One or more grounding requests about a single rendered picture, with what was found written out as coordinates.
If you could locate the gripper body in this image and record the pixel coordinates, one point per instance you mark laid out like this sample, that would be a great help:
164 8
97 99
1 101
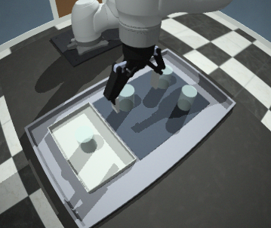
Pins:
131 55

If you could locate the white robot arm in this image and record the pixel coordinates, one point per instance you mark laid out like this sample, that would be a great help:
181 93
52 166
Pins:
139 21

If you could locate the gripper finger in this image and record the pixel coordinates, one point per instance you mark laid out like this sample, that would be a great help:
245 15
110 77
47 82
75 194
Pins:
156 70
116 82

